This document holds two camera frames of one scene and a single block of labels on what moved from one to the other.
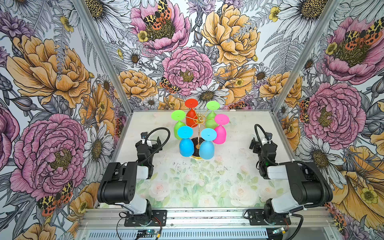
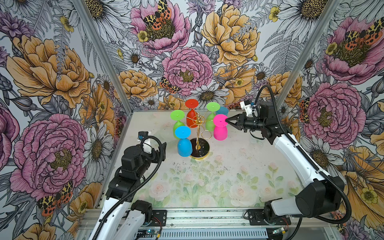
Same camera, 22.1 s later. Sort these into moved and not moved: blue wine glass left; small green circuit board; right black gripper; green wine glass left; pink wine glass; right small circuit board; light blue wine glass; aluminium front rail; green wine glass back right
Moved: pink wine glass; light blue wine glass; right black gripper
Not moved: right small circuit board; small green circuit board; green wine glass back right; aluminium front rail; green wine glass left; blue wine glass left
